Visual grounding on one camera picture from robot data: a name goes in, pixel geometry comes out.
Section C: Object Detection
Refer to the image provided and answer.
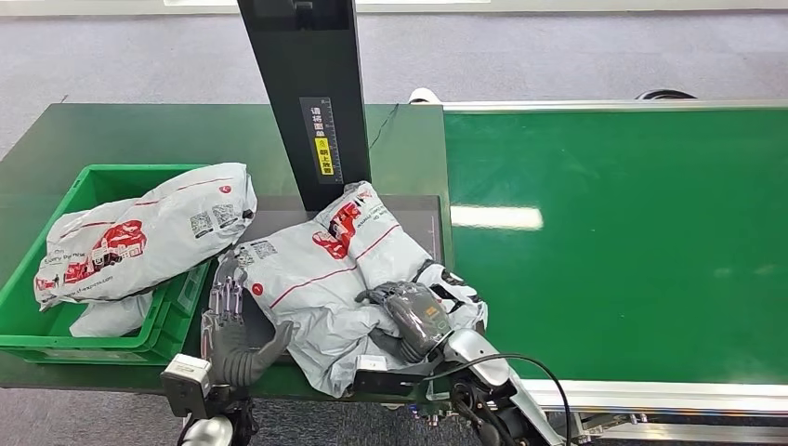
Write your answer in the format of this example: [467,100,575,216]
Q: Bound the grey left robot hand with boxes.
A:
[200,249,296,389]

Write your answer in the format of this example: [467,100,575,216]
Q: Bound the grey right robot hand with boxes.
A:
[355,281,454,365]

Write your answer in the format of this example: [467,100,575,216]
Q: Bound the grey mailer bag black print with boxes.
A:
[236,181,489,399]

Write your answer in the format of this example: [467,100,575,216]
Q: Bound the green conveyor belt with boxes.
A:
[442,109,788,386]

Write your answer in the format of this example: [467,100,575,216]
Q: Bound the small plain white mailer bag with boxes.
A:
[69,292,155,338]

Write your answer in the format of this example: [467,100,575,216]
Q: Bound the grey mailer bag red print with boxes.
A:
[33,162,258,312]

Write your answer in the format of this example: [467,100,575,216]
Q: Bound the yellow black column label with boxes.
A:
[299,96,344,185]

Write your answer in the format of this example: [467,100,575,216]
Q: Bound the green plastic crate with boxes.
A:
[0,163,214,367]

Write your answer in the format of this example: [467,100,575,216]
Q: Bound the black scanner column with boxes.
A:
[236,0,373,213]

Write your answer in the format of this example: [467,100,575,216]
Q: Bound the black round object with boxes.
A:
[635,88,699,101]

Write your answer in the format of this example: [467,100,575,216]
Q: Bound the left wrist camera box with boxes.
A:
[160,353,215,420]

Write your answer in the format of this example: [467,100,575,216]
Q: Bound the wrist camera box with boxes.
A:
[352,355,432,397]
[160,353,215,420]

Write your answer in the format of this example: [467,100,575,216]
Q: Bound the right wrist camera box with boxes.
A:
[352,355,432,397]

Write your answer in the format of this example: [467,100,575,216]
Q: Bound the black scanner base plate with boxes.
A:
[198,194,446,367]

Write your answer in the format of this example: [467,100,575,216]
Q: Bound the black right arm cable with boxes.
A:
[425,352,573,446]

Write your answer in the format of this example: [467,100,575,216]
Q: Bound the thin black table cable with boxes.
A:
[368,103,401,152]

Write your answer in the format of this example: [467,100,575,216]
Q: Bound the aluminium conveyor side rail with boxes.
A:
[523,376,788,446]
[442,99,788,113]

